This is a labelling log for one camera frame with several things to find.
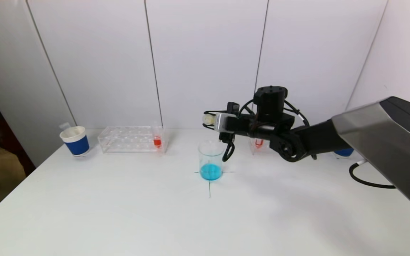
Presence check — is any blue and white paper cup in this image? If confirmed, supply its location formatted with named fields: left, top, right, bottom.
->
left=59, top=126, right=90, bottom=157
left=334, top=148, right=355, bottom=159

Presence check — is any test tube with orange-red pigment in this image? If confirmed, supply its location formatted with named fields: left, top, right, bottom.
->
left=151, top=122, right=163, bottom=149

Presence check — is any clear glass beaker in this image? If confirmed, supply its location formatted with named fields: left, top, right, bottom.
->
left=198, top=140, right=225, bottom=181

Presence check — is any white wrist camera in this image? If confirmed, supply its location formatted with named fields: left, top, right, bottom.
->
left=214, top=102, right=240, bottom=143

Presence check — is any clear acrylic test tube rack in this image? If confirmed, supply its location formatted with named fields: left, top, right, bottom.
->
left=249, top=137, right=275, bottom=155
left=98, top=126, right=168, bottom=154

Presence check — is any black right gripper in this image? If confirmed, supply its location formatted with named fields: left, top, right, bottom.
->
left=202, top=110, right=253, bottom=134

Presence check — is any black cable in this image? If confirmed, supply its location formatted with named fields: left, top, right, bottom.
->
left=222, top=99, right=397, bottom=189

